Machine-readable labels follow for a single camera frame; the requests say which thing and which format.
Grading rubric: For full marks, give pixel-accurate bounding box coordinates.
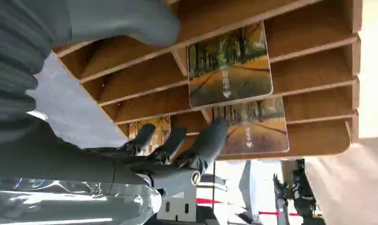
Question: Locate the white cabinet with dark slots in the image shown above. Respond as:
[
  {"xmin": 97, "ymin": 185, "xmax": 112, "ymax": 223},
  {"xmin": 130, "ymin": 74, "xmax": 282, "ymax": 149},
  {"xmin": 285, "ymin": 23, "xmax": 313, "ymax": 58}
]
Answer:
[{"xmin": 157, "ymin": 186, "xmax": 198, "ymax": 223}]

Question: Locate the red barrier strip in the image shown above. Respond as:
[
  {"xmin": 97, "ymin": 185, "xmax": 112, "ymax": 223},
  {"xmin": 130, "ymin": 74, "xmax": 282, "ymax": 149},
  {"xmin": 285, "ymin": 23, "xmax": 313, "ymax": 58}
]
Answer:
[{"xmin": 196, "ymin": 198, "xmax": 302, "ymax": 217}]

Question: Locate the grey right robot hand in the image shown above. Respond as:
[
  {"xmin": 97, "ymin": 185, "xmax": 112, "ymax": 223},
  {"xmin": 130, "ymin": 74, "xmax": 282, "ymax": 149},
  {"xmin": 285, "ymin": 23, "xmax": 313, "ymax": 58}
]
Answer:
[{"xmin": 0, "ymin": 0, "xmax": 230, "ymax": 225}]

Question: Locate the autumn road picture card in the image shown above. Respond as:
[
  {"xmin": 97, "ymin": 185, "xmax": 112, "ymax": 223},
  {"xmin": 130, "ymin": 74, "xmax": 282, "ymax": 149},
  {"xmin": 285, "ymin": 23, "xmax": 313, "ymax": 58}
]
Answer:
[
  {"xmin": 211, "ymin": 97, "xmax": 290, "ymax": 155},
  {"xmin": 187, "ymin": 21, "xmax": 274, "ymax": 108},
  {"xmin": 128, "ymin": 116, "xmax": 172, "ymax": 156}
]

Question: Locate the white curved stand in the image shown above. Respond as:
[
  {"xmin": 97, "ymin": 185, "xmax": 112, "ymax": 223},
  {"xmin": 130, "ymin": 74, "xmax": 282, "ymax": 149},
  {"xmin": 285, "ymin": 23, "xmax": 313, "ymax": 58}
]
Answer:
[{"xmin": 237, "ymin": 160, "xmax": 262, "ymax": 223}]

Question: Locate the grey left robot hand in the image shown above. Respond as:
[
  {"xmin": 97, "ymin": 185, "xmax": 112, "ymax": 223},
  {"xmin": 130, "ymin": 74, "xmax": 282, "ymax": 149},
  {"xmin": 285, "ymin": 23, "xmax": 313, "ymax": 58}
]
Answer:
[{"xmin": 272, "ymin": 173, "xmax": 291, "ymax": 200}]

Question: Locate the wooden card box with dividers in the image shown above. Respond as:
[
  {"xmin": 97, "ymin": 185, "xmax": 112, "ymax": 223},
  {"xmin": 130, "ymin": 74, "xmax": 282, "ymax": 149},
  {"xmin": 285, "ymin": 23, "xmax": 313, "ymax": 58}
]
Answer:
[{"xmin": 53, "ymin": 0, "xmax": 363, "ymax": 161}]

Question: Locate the ribbed grey right arm sleeve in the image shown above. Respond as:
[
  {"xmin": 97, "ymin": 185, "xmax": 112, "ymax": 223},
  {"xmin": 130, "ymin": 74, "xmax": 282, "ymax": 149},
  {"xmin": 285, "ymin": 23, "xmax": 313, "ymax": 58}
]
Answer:
[{"xmin": 0, "ymin": 0, "xmax": 72, "ymax": 147}]

